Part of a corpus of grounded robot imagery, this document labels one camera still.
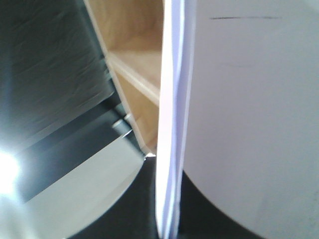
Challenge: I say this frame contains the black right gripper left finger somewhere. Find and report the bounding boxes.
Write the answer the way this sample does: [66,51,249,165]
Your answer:
[71,157,158,239]

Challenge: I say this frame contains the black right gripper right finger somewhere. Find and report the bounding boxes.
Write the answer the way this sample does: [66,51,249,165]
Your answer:
[178,173,252,239]

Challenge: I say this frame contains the white paper sheets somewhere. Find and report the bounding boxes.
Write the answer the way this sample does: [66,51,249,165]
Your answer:
[156,0,319,239]

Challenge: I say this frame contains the wooden shelf unit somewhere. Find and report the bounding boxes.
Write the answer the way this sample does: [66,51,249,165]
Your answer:
[85,0,164,154]

